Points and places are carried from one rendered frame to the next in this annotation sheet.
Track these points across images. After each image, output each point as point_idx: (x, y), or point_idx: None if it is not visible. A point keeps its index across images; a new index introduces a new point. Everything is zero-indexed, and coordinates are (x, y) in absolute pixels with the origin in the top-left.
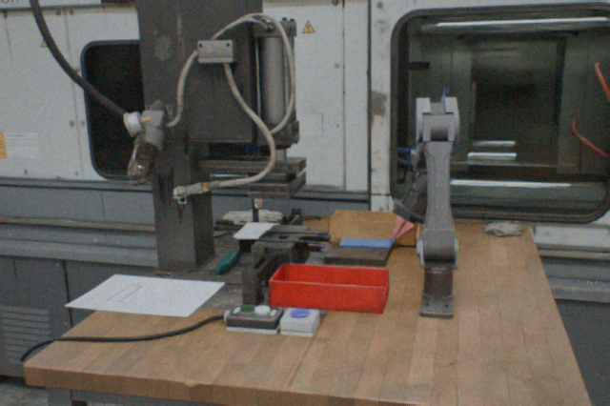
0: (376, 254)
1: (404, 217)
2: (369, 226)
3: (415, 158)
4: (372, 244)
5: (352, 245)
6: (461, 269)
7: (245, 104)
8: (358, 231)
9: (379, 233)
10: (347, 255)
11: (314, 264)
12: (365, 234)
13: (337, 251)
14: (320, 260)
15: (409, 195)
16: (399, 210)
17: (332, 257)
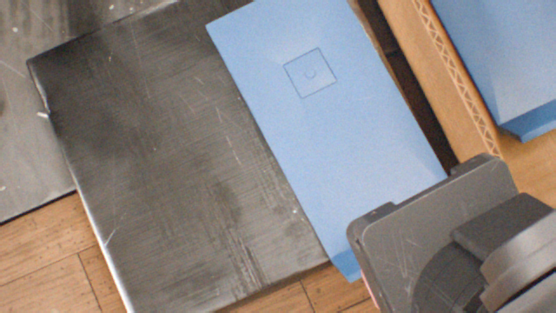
0: (185, 268)
1: (380, 308)
2: (429, 52)
3: (500, 289)
4: (309, 161)
5: (236, 81)
6: None
7: None
8: (400, 11)
9: (453, 117)
10: (91, 148)
11: (3, 38)
12: (415, 50)
13: (134, 64)
14: (65, 30)
15: (457, 288)
16: (368, 273)
17: (39, 96)
